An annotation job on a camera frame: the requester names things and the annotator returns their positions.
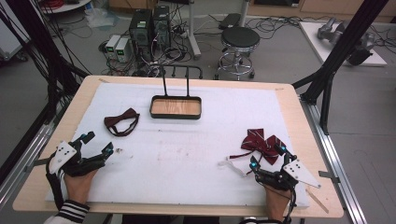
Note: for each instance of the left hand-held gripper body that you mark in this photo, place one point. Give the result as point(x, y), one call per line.
point(63, 154)

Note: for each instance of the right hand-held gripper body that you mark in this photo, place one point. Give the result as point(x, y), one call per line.
point(299, 172)

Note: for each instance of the red striped bow tie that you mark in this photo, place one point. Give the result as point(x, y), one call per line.
point(258, 141)

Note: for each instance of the person's left hand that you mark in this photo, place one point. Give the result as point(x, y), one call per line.
point(78, 186)

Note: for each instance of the person's right hand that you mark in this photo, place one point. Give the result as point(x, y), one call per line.
point(275, 202)

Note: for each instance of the dark brown bow tie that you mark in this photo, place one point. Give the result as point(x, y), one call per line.
point(113, 120)

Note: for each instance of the thin wooden stick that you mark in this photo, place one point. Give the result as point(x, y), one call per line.
point(317, 201)

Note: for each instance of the white foam mat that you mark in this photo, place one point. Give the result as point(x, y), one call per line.
point(174, 161)

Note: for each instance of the black rack with wooden tray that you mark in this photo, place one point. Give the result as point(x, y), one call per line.
point(176, 107)

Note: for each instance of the white power supply unit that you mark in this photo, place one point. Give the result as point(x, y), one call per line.
point(122, 49)
point(112, 46)

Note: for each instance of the white floor board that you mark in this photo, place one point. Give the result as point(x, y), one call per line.
point(314, 40)

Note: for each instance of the computer towers on floor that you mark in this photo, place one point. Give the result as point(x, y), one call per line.
point(174, 54)

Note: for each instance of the large black computer tower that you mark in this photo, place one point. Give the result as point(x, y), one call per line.
point(141, 31)

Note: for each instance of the black round stool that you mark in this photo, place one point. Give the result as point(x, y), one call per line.
point(240, 37)

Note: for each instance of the grey equipment case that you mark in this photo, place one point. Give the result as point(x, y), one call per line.
point(8, 42)

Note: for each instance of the grey robot part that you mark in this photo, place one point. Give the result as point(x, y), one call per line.
point(328, 30)

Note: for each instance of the round white table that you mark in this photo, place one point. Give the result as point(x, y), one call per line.
point(67, 6)

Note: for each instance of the slim black computer tower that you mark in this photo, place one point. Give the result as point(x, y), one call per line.
point(162, 25)

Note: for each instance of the flat black foot pedal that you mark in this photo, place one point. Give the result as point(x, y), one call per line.
point(229, 21)

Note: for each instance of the grey table leg stand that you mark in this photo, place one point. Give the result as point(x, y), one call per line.
point(193, 34)

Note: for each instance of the metal table bracket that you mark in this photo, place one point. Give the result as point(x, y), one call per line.
point(329, 176)
point(36, 162)

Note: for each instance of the aluminium rail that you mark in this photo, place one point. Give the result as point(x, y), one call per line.
point(23, 155)
point(336, 161)

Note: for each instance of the black metal frame post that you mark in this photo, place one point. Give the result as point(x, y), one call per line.
point(46, 53)
point(342, 46)

